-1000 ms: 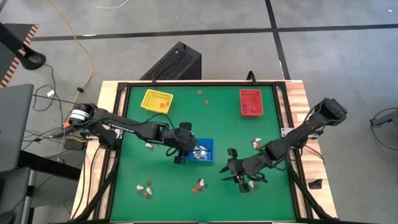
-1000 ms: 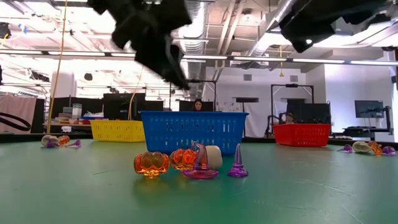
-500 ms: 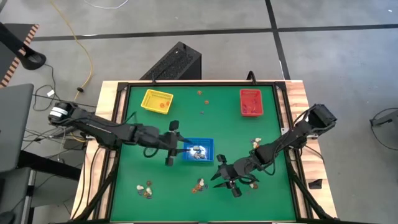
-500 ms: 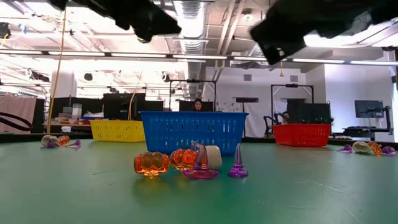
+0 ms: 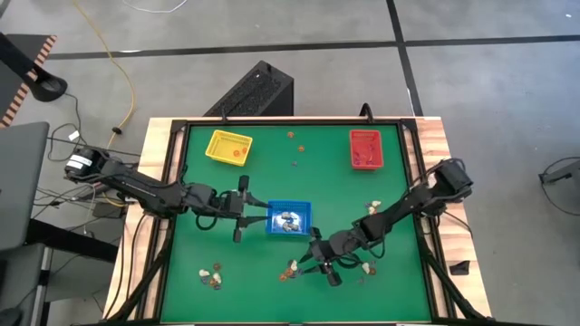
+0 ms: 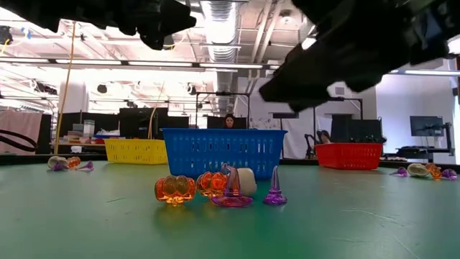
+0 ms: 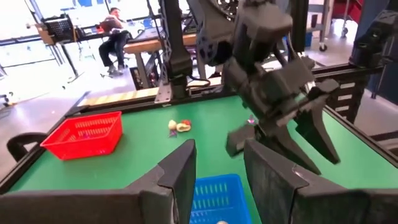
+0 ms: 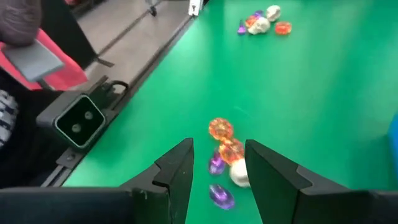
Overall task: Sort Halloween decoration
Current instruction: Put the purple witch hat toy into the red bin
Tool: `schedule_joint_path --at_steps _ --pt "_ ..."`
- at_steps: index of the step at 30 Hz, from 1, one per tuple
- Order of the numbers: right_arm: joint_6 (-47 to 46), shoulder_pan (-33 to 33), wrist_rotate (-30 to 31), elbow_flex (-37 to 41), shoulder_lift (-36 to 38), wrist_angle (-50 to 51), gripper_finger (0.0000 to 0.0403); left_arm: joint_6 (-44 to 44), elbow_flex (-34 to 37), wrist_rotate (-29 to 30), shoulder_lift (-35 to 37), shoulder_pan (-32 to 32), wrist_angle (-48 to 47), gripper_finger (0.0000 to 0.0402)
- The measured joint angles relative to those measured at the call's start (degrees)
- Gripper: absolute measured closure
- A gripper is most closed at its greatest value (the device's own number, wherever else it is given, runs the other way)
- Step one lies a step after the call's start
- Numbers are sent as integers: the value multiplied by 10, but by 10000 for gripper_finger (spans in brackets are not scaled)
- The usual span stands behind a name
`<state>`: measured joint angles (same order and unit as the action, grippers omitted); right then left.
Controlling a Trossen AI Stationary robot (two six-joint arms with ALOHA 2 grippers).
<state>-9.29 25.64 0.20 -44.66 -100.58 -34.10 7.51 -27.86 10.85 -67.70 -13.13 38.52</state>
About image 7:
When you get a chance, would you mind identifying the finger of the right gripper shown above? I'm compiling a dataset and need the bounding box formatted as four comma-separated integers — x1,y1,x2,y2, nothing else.
259,123,322,176
294,103,341,165

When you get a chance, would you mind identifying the black arched handle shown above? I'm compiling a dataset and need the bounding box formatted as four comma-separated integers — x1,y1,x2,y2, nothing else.
6,132,48,162

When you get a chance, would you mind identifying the black metal table frame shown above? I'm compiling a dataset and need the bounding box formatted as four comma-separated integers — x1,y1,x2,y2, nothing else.
0,62,398,194

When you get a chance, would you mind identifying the person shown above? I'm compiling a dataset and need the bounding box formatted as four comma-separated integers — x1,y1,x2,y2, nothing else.
98,6,133,75

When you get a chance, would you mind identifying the red plastic basket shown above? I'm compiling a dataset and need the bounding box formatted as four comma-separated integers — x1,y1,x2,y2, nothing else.
40,111,124,161

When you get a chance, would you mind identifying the blue plastic basket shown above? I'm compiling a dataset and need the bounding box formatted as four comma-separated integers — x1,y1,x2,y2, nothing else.
188,173,253,224

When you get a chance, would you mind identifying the black labelled drawer unit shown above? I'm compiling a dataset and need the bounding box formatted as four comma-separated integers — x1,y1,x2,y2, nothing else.
323,73,373,124

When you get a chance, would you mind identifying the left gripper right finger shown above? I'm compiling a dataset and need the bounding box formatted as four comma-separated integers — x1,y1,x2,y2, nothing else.
243,139,398,224

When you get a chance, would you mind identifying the green table mat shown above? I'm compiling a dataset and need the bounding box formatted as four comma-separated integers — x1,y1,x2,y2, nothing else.
6,95,398,224

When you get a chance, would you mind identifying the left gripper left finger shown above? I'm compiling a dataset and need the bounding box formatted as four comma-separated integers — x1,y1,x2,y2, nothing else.
0,139,198,224

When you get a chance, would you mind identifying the black mesh box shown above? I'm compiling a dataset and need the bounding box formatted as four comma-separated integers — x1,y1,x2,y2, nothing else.
42,14,76,44

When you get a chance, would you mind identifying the metal rolling cart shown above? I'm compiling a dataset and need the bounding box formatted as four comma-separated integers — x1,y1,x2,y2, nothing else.
306,0,354,53

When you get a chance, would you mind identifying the wooden workbench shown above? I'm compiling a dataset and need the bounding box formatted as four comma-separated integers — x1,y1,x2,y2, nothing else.
123,33,198,90

